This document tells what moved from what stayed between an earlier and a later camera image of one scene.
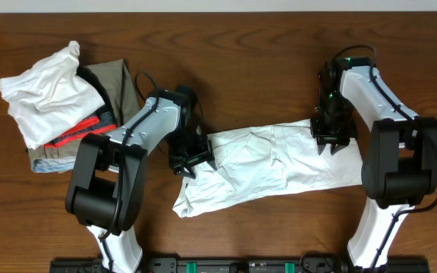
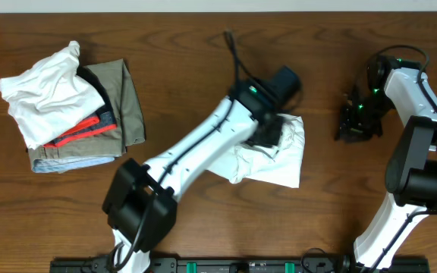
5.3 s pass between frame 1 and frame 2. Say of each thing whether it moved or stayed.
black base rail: stayed
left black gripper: moved
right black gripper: moved
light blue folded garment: stayed
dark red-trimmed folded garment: stayed
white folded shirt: stayed
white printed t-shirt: moved
